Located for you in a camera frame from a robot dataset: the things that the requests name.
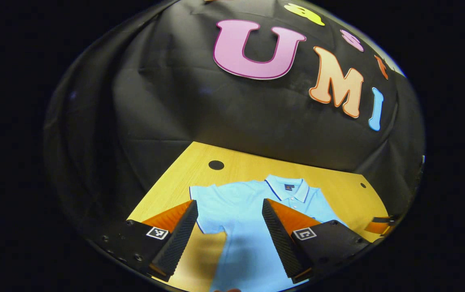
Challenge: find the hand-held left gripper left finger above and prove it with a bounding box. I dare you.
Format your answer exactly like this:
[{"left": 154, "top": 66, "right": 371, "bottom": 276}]
[{"left": 95, "top": 200, "right": 199, "bottom": 282}]

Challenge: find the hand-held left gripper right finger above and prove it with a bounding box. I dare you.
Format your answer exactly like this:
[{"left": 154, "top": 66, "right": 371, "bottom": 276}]
[{"left": 262, "top": 198, "right": 373, "bottom": 284}]

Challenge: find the light blue polo T-shirt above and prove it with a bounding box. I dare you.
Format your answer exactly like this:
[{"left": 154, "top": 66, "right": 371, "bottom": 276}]
[{"left": 189, "top": 174, "right": 349, "bottom": 292}]

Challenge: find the black backdrop cloth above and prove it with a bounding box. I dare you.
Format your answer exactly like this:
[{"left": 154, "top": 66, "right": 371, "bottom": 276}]
[{"left": 44, "top": 0, "right": 426, "bottom": 244}]

